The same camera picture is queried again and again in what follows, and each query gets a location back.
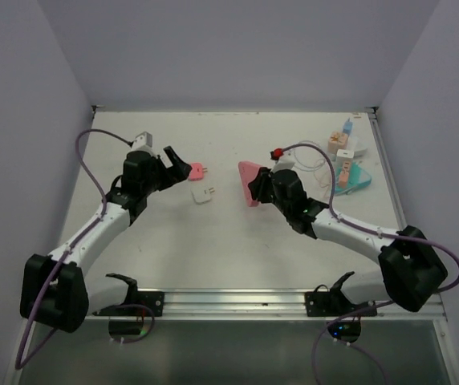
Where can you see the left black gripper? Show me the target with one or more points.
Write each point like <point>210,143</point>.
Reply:
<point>180,169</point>

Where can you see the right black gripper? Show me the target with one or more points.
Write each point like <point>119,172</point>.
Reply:
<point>258,186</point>

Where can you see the pink plug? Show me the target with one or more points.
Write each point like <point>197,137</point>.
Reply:
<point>197,171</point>

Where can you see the pink triangular socket adapter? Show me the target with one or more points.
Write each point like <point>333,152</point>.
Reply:
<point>248,172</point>

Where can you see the white plug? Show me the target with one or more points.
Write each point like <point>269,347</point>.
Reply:
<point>201,195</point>

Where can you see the white square charger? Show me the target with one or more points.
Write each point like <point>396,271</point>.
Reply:
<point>344,155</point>

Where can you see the teal triangular socket adapter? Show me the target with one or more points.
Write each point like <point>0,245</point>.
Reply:
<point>357,180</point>

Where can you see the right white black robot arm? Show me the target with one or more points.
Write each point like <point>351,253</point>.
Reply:
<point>409,273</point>

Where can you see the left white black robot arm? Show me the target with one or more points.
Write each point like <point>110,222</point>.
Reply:
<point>54,291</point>

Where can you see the blue small plug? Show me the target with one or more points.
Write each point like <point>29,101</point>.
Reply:
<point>347,127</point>

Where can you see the white triangular adapter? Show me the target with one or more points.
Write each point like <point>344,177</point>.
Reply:
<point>357,146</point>

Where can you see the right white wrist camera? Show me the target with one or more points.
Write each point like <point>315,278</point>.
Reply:
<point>283,163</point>

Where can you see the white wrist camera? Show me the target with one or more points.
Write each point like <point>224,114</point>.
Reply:
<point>283,163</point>
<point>143,142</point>

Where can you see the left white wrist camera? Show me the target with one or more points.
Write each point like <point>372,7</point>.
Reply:
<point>143,142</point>

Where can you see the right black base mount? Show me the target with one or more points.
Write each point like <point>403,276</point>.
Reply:
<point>330,302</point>

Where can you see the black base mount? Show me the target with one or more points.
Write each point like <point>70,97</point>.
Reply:
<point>330,302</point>
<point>152,299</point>

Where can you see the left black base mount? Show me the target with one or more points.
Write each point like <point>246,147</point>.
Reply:
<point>152,299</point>

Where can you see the aluminium front rail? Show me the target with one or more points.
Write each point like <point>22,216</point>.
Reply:
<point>209,304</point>

